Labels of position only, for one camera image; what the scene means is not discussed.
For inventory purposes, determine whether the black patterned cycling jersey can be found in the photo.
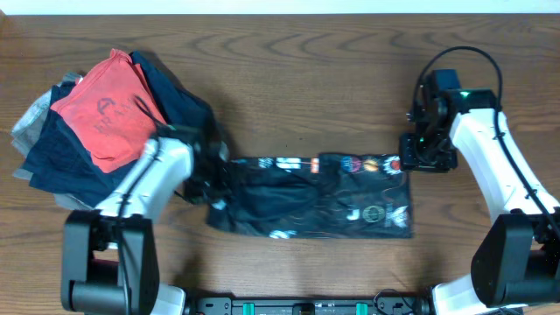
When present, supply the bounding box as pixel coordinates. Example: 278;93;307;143
206;153;413;239

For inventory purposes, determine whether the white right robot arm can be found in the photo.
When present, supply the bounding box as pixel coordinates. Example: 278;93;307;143
399;88;559;314

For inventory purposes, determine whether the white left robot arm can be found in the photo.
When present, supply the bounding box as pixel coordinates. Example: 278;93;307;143
60;125;229;314

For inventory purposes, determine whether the folded red printed t-shirt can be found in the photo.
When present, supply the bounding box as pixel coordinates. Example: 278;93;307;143
51;49;165;173

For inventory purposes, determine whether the folded navy blue garment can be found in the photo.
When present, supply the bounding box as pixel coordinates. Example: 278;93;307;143
22;51;214;207

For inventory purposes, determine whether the folded grey garment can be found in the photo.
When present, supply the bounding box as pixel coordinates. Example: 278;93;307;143
10;88;93;210

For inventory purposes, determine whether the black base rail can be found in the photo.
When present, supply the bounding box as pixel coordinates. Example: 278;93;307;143
183;289;434;315

